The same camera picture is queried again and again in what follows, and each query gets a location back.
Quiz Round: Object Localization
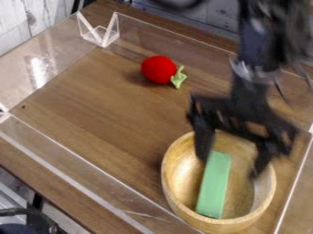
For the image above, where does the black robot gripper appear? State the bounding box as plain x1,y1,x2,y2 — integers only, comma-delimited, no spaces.
187,80,297,177

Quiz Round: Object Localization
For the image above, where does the green rectangular block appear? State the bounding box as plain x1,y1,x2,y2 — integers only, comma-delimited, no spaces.
195,151,231,218

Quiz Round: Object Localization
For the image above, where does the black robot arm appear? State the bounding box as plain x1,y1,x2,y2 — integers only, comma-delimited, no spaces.
187,0,313,177

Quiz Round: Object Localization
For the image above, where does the brown wooden bowl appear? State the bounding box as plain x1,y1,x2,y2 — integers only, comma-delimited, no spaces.
162,131,277,234

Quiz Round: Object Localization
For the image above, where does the black table clamp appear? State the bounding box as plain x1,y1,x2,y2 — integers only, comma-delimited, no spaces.
25,194,53,234

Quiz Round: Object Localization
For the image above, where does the clear acrylic corner bracket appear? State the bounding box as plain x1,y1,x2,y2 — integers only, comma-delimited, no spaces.
76,12,120,48

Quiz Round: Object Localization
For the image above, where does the black cable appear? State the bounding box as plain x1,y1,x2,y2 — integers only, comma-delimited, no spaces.
0,207,49,234

